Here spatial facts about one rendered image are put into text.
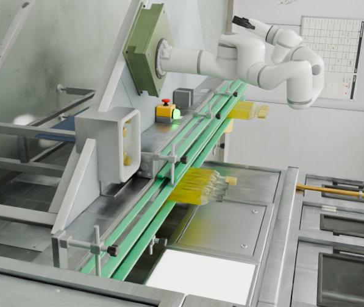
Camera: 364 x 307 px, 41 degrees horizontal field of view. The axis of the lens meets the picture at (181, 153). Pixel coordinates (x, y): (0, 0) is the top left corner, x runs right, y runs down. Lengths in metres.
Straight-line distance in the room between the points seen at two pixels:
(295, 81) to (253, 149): 6.47
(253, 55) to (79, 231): 0.82
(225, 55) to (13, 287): 1.13
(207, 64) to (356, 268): 0.90
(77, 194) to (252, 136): 6.59
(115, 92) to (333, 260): 0.99
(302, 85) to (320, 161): 6.44
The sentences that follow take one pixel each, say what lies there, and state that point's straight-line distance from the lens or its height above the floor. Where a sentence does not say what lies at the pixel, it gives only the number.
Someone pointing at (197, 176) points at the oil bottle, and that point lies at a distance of 1.94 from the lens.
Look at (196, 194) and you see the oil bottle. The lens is 1.82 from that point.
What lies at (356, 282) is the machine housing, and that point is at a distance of 1.79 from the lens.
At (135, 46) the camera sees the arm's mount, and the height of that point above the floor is 0.79.
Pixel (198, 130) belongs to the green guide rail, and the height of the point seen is 0.95.
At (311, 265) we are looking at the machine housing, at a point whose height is 1.49.
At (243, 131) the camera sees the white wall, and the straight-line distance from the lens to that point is 8.03.
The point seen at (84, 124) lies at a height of 0.71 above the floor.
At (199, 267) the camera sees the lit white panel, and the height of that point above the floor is 1.13.
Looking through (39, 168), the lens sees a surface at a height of 0.32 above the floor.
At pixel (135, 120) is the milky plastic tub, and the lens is 1.74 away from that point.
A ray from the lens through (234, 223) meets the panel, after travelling 1.93.
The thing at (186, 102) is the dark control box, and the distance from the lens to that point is 2.42.
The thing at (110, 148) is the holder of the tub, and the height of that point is 0.80.
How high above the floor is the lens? 1.43
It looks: 14 degrees down
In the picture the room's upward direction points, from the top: 97 degrees clockwise
